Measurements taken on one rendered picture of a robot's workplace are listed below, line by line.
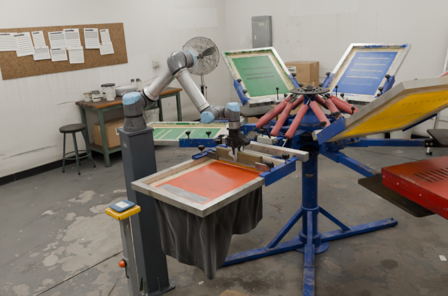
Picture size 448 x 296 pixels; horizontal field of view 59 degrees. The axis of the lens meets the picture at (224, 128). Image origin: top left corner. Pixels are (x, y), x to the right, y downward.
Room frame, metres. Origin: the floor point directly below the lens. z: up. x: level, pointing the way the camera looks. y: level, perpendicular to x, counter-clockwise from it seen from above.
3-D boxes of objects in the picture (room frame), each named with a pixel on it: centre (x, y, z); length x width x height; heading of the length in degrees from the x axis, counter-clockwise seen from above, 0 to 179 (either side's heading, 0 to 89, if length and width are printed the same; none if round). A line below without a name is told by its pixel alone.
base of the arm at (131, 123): (2.51, 0.58, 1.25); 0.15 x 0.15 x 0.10
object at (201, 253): (1.97, 0.27, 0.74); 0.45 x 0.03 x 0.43; 46
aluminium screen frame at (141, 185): (2.18, 0.07, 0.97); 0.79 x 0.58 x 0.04; 136
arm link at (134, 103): (2.52, 0.58, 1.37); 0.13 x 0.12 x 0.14; 154
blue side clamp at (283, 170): (2.16, -0.30, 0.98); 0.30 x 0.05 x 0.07; 136
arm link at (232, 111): (2.35, -0.06, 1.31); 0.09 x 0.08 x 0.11; 64
